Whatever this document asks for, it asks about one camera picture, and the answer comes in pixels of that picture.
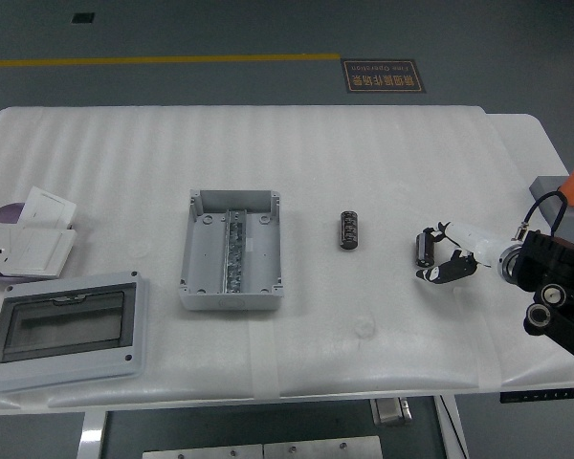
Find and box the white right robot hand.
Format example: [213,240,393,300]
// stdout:
[414,220,504,287]

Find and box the grey open junction box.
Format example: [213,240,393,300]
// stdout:
[177,188,287,312]

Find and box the grey block base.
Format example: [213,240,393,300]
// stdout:
[528,175,574,250]

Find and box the black table control panel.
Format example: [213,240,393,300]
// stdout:
[499,387,574,404]

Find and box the white foam mat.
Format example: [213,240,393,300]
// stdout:
[0,104,508,410]

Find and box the black floor sign orange text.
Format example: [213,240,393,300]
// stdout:
[340,58,428,95]

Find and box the white table leg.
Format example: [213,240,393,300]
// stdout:
[432,394,470,459]
[76,409,109,459]

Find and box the grey metal plate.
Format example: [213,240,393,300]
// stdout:
[142,443,264,459]
[262,435,384,459]

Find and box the grey lid with clear window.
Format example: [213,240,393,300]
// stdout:
[0,271,150,396]

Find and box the purple disc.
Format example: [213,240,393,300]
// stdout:
[0,203,29,284]

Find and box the metal bracket under table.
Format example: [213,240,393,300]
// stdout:
[370,397,415,426]

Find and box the metal mounting rail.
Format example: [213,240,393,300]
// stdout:
[218,208,249,294]

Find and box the white switch panel with frame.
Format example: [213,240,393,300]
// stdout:
[16,186,77,229]

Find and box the white flat switch panel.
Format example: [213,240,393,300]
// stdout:
[8,227,77,280]

